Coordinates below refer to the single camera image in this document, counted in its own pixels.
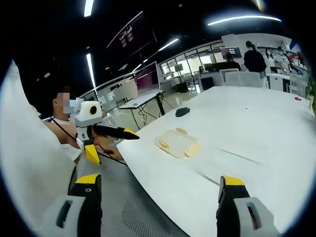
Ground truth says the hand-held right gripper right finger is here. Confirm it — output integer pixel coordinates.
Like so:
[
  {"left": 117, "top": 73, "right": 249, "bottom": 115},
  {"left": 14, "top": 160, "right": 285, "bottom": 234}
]
[{"left": 215, "top": 175, "right": 281, "bottom": 237}]

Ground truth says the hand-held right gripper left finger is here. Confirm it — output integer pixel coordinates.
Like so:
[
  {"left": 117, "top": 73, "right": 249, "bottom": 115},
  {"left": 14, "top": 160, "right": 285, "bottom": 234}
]
[{"left": 40, "top": 173, "right": 103, "bottom": 237}]

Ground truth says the clear plastic food container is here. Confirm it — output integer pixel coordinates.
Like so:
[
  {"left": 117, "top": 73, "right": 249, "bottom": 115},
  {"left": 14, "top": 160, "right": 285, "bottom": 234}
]
[{"left": 154, "top": 127, "right": 201, "bottom": 159}]

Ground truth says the person's head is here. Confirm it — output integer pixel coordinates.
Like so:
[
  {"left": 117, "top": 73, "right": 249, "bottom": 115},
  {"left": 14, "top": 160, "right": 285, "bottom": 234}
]
[{"left": 52, "top": 85, "right": 78, "bottom": 122}]

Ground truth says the white desk with black legs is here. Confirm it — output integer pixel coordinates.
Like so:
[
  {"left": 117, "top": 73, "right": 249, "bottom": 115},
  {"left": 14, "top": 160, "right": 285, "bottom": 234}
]
[{"left": 119, "top": 90, "right": 166, "bottom": 130}]

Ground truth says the long ceiling light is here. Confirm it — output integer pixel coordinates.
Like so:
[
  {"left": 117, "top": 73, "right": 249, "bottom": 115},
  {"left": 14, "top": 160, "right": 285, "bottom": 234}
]
[
  {"left": 85, "top": 52, "right": 97, "bottom": 90},
  {"left": 206, "top": 15, "right": 282, "bottom": 27},
  {"left": 83, "top": 0, "right": 95, "bottom": 18},
  {"left": 157, "top": 38, "right": 180, "bottom": 52}
]

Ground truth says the large computer monitor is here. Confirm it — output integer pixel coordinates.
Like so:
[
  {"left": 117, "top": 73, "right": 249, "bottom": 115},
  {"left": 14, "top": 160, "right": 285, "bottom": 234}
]
[{"left": 134, "top": 61, "right": 161, "bottom": 95}]

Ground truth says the person's white shirt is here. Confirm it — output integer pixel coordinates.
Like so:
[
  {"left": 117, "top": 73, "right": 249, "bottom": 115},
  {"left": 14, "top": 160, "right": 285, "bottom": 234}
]
[{"left": 0, "top": 60, "right": 83, "bottom": 232}]

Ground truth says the small black object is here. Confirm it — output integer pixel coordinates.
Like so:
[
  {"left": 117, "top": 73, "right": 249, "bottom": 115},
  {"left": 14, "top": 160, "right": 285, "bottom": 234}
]
[{"left": 175, "top": 107, "right": 191, "bottom": 118}]

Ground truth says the dark hanging screen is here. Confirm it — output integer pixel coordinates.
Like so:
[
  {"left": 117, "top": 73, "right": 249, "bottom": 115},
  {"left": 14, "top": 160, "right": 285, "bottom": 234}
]
[{"left": 105, "top": 10, "right": 152, "bottom": 57}]

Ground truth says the white chair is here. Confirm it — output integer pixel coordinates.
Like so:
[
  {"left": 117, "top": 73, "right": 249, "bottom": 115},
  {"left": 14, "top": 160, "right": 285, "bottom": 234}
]
[{"left": 219, "top": 68, "right": 263, "bottom": 87}]

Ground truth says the green plant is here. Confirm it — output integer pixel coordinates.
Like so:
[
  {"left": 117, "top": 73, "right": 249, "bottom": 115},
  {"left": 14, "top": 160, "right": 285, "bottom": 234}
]
[{"left": 305, "top": 78, "right": 316, "bottom": 112}]

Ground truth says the black cable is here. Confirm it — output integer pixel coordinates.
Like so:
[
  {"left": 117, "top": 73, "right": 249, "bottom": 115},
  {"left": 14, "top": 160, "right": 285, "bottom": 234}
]
[{"left": 52, "top": 118, "right": 127, "bottom": 166}]

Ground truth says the distant wall monitor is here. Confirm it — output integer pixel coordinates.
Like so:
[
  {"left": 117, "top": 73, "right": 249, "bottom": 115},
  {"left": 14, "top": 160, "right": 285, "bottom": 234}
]
[{"left": 220, "top": 46, "right": 243, "bottom": 60}]

